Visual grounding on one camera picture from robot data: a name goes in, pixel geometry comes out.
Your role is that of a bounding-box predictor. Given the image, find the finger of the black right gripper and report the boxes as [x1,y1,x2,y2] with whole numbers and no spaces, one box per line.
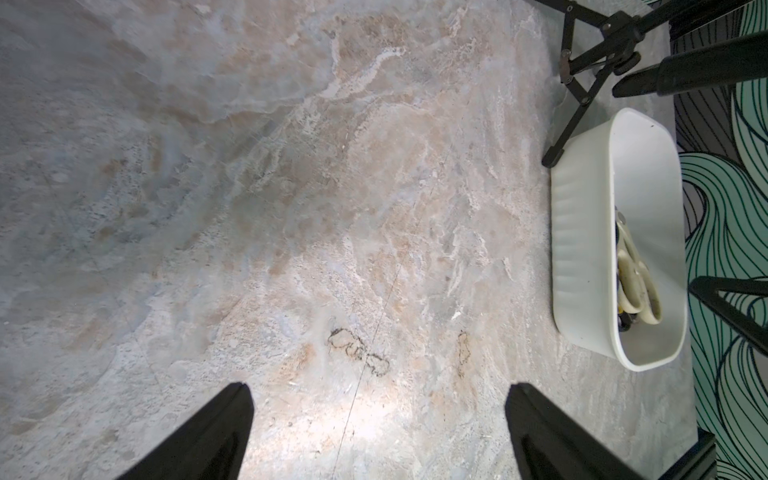
[688,276,767,356]

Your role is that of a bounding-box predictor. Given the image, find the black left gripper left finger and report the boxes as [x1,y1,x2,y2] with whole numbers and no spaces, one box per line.
[120,382,254,480]

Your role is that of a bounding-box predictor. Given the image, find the cream handled kitchen scissors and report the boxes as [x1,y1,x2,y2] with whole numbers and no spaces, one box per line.
[615,210,662,333]

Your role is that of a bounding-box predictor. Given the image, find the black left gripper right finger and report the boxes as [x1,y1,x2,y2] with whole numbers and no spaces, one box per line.
[505,383,640,479]

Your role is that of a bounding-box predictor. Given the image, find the white plastic storage box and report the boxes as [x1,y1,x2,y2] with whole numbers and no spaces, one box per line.
[551,108,688,372]

